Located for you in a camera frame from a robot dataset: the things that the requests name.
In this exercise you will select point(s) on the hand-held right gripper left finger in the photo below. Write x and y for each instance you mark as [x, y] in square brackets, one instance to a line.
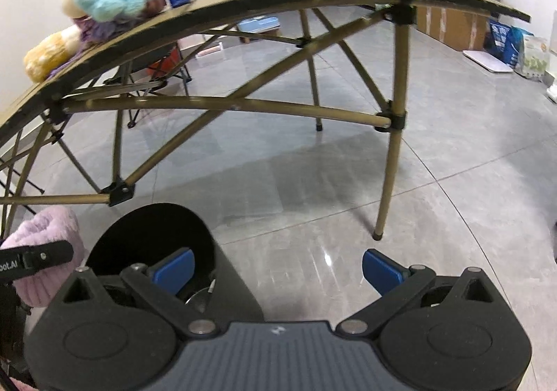
[174, 271]

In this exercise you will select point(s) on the white bathroom scale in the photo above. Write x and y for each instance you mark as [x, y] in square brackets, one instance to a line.
[487, 61]

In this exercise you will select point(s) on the large cardboard box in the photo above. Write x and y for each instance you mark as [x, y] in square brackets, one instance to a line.
[452, 25]

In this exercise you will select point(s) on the black folding chair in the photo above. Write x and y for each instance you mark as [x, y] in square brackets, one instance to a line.
[135, 65]

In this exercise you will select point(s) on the red bucket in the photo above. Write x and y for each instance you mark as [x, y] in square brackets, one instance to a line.
[167, 62]

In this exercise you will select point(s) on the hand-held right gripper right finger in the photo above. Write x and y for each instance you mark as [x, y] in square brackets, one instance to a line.
[383, 271]

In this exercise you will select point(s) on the light blue box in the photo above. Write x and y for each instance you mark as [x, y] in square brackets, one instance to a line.
[259, 23]

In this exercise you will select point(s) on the blue printed bag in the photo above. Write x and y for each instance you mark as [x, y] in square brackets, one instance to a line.
[500, 38]

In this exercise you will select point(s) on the pile of plush toys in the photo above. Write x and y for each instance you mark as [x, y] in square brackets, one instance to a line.
[48, 52]

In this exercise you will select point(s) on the white and green bag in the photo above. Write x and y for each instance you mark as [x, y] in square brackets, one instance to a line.
[535, 58]

